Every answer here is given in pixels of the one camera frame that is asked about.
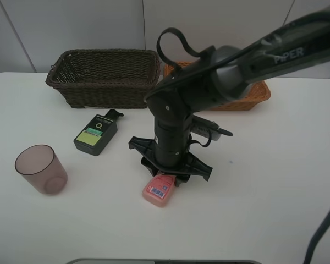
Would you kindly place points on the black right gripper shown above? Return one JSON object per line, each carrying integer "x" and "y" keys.
{"x": 188, "y": 166}

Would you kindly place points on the dark brown wicker basket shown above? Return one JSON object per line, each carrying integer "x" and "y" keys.
{"x": 105, "y": 78}

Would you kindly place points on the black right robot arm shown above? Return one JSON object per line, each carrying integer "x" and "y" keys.
{"x": 300, "y": 44}

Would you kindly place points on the translucent purple plastic cup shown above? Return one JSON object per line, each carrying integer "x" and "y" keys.
{"x": 40, "y": 166}

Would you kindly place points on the pink detergent bottle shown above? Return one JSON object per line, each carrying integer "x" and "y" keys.
{"x": 159, "y": 189}

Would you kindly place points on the orange wicker basket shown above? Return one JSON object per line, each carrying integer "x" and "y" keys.
{"x": 253, "y": 97}

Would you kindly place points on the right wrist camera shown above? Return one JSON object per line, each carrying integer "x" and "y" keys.
{"x": 208, "y": 129}

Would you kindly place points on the black green pump bottle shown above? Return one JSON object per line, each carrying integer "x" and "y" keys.
{"x": 98, "y": 133}

